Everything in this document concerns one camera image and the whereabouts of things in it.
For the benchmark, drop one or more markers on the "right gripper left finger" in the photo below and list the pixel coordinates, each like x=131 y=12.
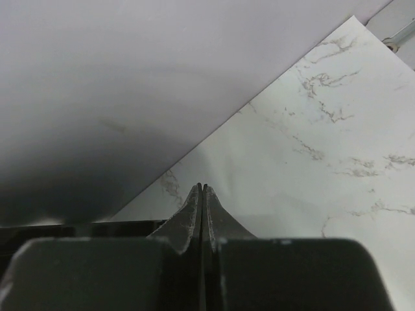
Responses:
x=182 y=230

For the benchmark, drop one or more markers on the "black pink drawer unit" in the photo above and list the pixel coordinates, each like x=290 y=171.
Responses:
x=99 y=98

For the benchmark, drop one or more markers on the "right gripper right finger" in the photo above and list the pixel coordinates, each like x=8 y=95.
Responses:
x=218 y=223

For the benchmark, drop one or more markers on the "right aluminium frame post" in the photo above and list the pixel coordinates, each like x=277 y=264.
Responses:
x=394 y=26

